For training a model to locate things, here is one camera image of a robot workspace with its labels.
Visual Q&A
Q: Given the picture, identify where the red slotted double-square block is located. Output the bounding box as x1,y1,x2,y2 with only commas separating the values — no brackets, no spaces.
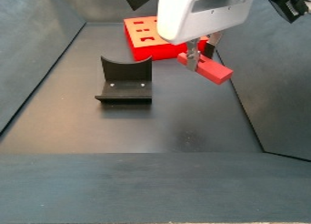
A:
178,53,234,85

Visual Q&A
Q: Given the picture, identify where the red foam shape board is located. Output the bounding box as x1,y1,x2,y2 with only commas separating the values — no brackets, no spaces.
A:
123,15,210,62

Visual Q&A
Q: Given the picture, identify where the black curved holder stand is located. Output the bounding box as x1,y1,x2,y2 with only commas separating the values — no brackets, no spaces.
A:
95,57,152,103

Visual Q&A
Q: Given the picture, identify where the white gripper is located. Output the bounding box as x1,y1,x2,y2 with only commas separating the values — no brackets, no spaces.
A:
156,0,252,71

